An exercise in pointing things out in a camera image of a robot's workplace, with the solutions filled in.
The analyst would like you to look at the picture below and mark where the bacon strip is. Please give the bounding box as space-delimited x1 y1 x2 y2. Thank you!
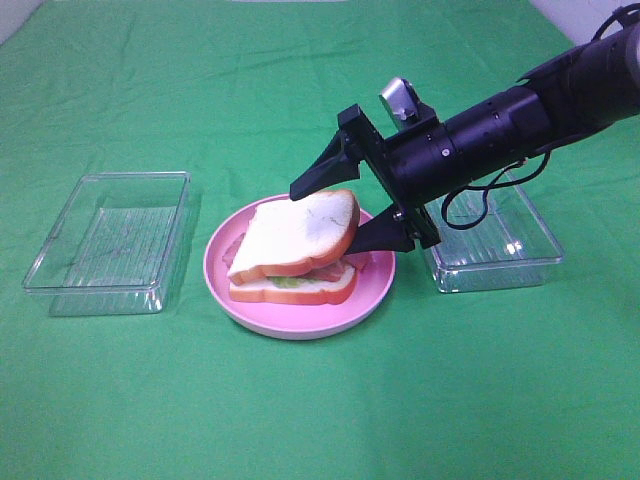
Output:
342 252 371 271
221 233 245 269

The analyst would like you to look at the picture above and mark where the clear left plastic container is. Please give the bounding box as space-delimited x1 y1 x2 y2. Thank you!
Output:
23 171 191 317

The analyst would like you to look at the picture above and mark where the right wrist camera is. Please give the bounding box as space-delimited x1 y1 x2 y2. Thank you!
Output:
379 77 440 132

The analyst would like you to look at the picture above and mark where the bread slice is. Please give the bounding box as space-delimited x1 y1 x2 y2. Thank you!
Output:
227 189 360 285
229 265 358 305

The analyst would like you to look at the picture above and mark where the clear right plastic container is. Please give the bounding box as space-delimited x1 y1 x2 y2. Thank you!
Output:
423 185 564 293

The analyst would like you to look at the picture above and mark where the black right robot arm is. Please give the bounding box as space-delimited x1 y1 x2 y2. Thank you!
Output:
289 25 639 253

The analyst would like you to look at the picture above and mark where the clear plastic container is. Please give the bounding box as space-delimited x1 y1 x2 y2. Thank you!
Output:
23 171 191 317
423 185 564 293

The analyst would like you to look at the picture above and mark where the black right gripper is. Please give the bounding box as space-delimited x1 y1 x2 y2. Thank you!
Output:
289 104 468 254

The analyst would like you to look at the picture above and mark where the pink round plate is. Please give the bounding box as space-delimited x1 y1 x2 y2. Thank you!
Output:
203 193 396 340

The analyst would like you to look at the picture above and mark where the green lettuce leaf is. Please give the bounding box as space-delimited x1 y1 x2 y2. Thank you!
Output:
267 276 318 289

